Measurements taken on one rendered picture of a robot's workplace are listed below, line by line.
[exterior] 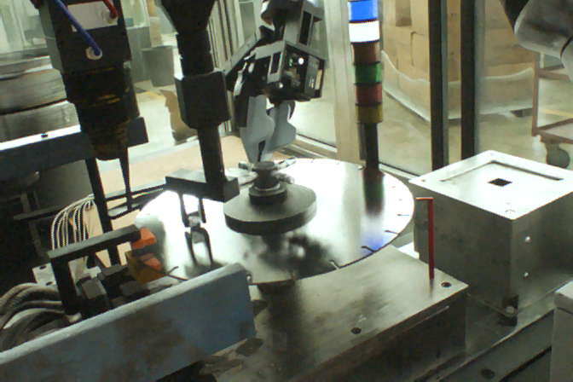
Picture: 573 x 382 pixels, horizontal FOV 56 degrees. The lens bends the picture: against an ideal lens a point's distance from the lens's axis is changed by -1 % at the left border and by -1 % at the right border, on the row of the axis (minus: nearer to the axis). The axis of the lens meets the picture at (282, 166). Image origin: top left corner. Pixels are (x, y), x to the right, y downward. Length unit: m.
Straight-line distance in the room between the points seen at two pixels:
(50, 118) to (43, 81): 0.07
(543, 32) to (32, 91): 1.00
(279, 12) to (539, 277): 0.49
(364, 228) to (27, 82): 0.78
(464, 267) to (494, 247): 0.07
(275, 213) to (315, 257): 0.10
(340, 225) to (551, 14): 0.36
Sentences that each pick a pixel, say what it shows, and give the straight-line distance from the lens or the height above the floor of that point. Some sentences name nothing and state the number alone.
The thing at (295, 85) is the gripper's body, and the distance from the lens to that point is 0.68.
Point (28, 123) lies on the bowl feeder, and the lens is 1.18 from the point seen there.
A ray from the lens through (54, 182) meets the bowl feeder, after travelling 1.25.
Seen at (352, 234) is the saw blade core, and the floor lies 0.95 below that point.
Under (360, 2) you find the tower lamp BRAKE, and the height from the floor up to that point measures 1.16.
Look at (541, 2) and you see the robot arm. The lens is 0.29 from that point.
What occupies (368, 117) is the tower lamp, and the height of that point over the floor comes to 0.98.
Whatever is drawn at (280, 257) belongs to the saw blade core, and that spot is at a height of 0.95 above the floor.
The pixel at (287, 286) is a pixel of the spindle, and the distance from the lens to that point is 0.67.
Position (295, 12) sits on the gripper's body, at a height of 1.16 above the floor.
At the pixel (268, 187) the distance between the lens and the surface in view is 0.62.
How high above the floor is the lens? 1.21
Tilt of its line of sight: 20 degrees down
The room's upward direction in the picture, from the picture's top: 7 degrees counter-clockwise
